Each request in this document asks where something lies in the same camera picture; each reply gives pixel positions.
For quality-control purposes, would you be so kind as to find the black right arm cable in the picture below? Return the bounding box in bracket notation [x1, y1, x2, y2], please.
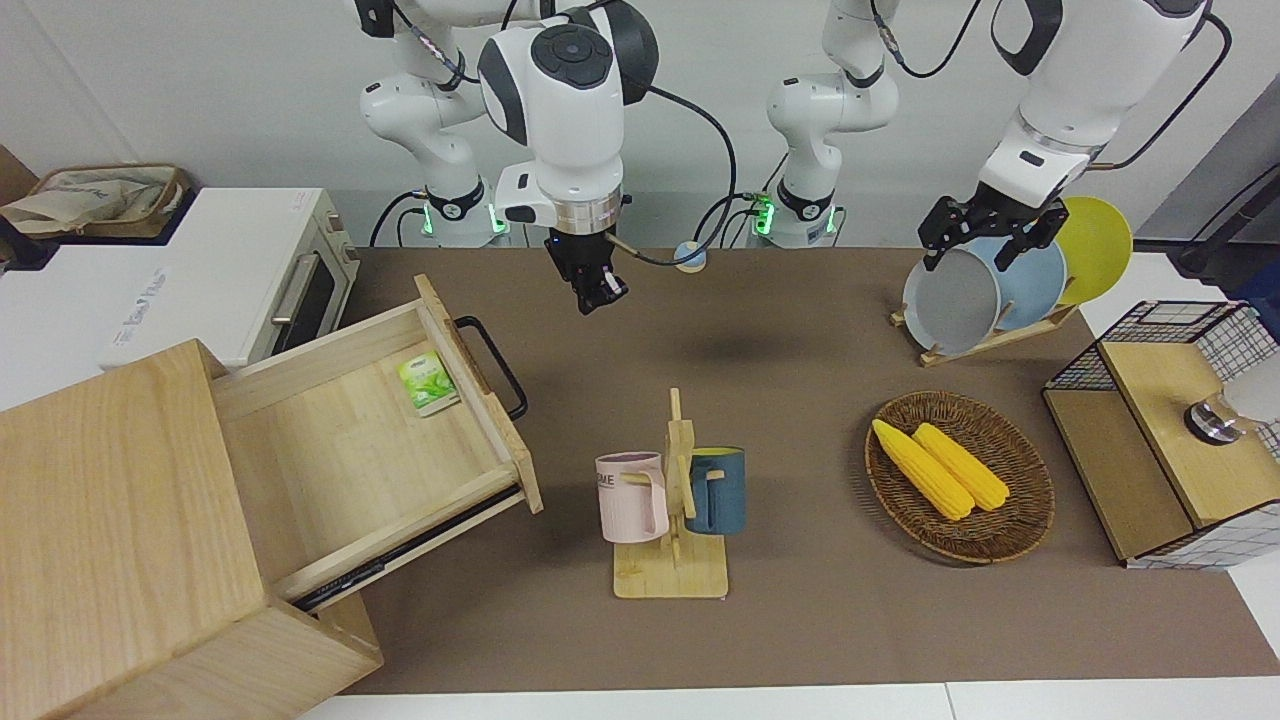
[608, 84, 740, 268]

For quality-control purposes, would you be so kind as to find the black metal drawer handle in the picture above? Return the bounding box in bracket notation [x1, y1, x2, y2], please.
[454, 315, 530, 422]

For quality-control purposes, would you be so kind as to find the light wooden drawer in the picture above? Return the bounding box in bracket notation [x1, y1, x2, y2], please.
[210, 272, 546, 607]

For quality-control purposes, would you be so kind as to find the white lamp with metal base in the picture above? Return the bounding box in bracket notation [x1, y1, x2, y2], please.
[1184, 362, 1280, 447]

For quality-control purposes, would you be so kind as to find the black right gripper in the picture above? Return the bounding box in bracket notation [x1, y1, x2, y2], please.
[544, 228, 631, 317]

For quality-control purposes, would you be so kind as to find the brown table mat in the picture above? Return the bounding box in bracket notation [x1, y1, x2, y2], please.
[340, 247, 1280, 696]

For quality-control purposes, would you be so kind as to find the white toaster oven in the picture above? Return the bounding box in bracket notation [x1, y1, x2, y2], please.
[0, 186, 362, 411]

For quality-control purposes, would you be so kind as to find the green tea bag packet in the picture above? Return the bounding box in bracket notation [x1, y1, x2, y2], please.
[396, 349, 462, 419]

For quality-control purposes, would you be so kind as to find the wooden mug rack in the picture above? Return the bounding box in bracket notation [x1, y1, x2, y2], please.
[612, 387, 732, 601]

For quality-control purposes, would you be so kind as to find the black right base cable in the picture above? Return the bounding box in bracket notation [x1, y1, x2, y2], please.
[369, 190, 433, 249]

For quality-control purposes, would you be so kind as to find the light blue plate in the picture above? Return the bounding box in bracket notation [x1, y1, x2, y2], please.
[972, 237, 1069, 333]

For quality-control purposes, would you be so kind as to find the brown wicker basket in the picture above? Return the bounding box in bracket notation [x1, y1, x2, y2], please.
[864, 390, 1057, 565]

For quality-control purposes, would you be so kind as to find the yellow corn cob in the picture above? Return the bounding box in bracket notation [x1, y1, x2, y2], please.
[911, 422, 1012, 513]
[870, 418, 976, 523]

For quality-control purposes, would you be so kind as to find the black left base cable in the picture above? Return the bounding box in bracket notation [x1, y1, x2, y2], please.
[694, 150, 791, 250]

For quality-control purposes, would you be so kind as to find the black base cable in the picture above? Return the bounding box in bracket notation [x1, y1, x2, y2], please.
[369, 190, 433, 249]
[694, 150, 791, 250]

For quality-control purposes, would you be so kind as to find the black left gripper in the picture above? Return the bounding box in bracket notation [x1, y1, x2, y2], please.
[918, 185, 1069, 274]

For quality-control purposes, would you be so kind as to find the pink mug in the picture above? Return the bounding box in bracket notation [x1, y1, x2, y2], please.
[594, 451, 672, 545]

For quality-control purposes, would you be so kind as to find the grey plate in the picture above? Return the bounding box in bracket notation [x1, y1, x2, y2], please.
[901, 247, 1004, 357]

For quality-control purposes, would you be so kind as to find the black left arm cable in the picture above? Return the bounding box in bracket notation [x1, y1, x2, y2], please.
[1085, 8, 1234, 173]

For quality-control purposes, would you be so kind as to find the blue mug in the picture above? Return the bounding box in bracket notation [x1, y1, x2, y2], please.
[685, 446, 748, 537]

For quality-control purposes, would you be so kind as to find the wooden plate rack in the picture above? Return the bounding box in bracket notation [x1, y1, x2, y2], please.
[890, 300, 1082, 368]

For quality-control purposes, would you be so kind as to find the black stand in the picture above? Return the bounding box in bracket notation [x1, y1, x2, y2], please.
[1168, 165, 1280, 313]

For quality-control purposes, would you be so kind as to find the wire and wood shelf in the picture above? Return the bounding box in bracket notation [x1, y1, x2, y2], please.
[1041, 299, 1280, 572]

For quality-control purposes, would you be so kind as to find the yellow plate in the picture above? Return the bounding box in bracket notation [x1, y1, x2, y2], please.
[1053, 196, 1135, 307]

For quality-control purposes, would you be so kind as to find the light wooden cabinet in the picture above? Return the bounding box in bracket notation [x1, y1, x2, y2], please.
[0, 338, 386, 720]

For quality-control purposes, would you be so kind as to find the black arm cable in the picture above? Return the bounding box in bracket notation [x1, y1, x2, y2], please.
[608, 84, 740, 268]
[1085, 8, 1234, 173]

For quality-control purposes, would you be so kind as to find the brown box with cloth bag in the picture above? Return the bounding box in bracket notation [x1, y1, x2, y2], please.
[0, 163, 192, 240]

